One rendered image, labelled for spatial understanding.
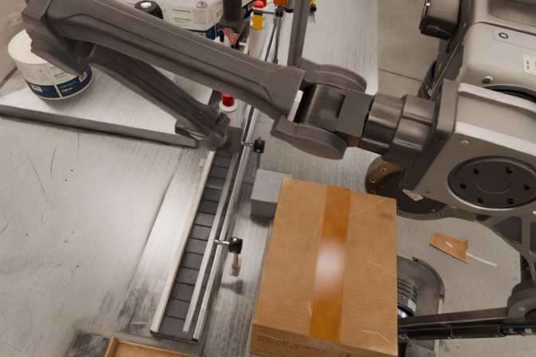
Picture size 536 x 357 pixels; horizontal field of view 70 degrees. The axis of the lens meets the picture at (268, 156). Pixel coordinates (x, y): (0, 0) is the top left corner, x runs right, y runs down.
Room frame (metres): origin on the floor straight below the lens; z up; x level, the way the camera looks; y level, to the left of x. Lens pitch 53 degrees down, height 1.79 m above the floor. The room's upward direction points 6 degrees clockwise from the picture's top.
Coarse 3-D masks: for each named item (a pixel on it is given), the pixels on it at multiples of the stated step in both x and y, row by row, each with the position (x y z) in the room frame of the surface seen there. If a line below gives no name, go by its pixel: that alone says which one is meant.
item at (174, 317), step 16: (272, 32) 1.30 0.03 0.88; (224, 160) 0.66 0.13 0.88; (208, 176) 0.60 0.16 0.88; (224, 176) 0.60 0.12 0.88; (208, 192) 0.54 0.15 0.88; (208, 208) 0.49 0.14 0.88; (224, 208) 0.50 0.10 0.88; (192, 224) 0.45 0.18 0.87; (208, 224) 0.45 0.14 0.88; (192, 240) 0.40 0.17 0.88; (192, 256) 0.36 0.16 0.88; (192, 272) 0.32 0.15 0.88; (208, 272) 0.33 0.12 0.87; (176, 288) 0.28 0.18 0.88; (192, 288) 0.28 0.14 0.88; (176, 304) 0.24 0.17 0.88; (176, 320) 0.21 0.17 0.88; (192, 320) 0.21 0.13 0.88; (176, 336) 0.17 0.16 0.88; (192, 336) 0.18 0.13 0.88
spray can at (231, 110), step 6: (222, 96) 0.72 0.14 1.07; (228, 96) 0.71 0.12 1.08; (222, 102) 0.73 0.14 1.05; (228, 102) 0.71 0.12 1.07; (234, 102) 0.73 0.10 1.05; (222, 108) 0.71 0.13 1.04; (228, 108) 0.71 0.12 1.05; (234, 108) 0.71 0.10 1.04; (228, 114) 0.70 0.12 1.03; (234, 114) 0.71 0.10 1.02; (234, 120) 0.71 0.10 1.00; (234, 126) 0.71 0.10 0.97
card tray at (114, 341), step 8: (112, 336) 0.16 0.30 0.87; (112, 344) 0.15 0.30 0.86; (120, 344) 0.16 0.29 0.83; (128, 344) 0.16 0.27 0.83; (136, 344) 0.16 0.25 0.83; (112, 352) 0.14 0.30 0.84; (120, 352) 0.14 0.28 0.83; (128, 352) 0.14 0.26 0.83; (136, 352) 0.14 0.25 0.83; (144, 352) 0.14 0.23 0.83; (152, 352) 0.15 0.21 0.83; (160, 352) 0.15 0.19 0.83; (168, 352) 0.15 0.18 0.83; (176, 352) 0.15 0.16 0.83
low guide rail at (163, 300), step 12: (204, 168) 0.60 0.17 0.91; (204, 180) 0.56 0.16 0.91; (192, 204) 0.48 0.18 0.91; (192, 216) 0.45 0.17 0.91; (180, 240) 0.38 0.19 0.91; (180, 252) 0.35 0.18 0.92; (168, 276) 0.29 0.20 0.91; (168, 288) 0.26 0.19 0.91; (156, 312) 0.21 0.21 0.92; (156, 324) 0.19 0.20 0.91
